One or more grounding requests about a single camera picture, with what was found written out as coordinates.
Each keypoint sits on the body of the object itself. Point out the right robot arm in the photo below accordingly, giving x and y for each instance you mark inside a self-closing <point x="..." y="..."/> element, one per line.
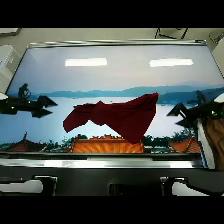
<point x="216" y="108"/>

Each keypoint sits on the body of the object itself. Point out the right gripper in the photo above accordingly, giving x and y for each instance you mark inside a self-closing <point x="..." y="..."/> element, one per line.
<point x="196" y="115"/>

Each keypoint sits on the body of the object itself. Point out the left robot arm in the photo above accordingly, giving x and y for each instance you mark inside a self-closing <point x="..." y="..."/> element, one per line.
<point x="6" y="108"/>

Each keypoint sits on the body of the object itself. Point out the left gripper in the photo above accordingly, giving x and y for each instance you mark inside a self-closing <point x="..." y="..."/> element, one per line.
<point x="26" y="106"/>

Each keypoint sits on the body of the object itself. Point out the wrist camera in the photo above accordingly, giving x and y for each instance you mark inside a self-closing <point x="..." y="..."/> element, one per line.
<point x="200" y="97"/>
<point x="24" y="91"/>

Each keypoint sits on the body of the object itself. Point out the silver frame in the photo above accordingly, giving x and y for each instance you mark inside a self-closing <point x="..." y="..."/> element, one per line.
<point x="100" y="164"/>

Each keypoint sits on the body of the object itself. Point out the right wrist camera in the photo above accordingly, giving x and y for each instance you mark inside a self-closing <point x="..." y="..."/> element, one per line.
<point x="200" y="97"/>

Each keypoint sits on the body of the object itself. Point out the red T-shirt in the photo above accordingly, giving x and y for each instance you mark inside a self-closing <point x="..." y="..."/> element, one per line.
<point x="126" y="116"/>

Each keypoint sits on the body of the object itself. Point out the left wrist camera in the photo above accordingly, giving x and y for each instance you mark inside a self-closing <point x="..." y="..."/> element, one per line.
<point x="24" y="91"/>

